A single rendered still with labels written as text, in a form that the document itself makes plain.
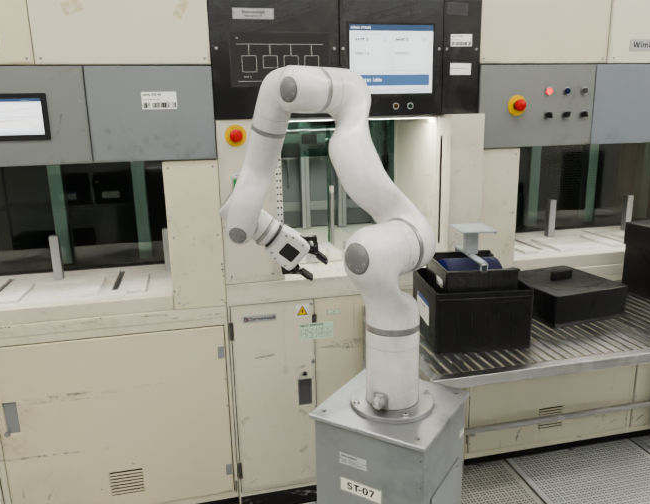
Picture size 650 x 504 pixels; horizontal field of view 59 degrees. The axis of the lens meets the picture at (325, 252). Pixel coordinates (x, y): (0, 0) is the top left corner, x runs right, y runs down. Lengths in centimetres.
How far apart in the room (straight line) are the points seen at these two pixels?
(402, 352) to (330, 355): 82
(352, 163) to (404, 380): 48
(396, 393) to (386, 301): 22
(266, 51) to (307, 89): 63
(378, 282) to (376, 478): 43
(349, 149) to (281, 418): 117
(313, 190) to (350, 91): 153
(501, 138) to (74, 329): 155
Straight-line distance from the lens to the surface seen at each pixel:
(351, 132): 126
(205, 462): 217
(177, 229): 186
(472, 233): 164
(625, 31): 239
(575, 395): 258
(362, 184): 123
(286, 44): 187
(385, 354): 126
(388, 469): 129
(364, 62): 192
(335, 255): 215
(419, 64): 198
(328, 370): 208
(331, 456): 136
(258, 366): 202
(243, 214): 147
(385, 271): 114
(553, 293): 189
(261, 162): 148
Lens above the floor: 141
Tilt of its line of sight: 14 degrees down
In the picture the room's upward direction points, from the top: 1 degrees counter-clockwise
